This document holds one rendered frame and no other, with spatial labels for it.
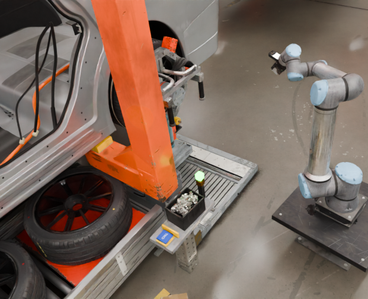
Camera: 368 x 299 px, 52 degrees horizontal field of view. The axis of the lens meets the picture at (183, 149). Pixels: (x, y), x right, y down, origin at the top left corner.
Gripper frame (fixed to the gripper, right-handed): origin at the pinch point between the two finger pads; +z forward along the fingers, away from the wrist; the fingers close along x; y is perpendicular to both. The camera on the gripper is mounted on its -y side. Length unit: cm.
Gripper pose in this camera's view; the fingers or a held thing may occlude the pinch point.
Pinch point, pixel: (272, 68)
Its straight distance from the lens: 281.6
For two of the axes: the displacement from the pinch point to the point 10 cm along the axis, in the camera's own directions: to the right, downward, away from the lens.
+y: 5.8, 8.1, -0.7
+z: -1.0, 1.6, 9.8
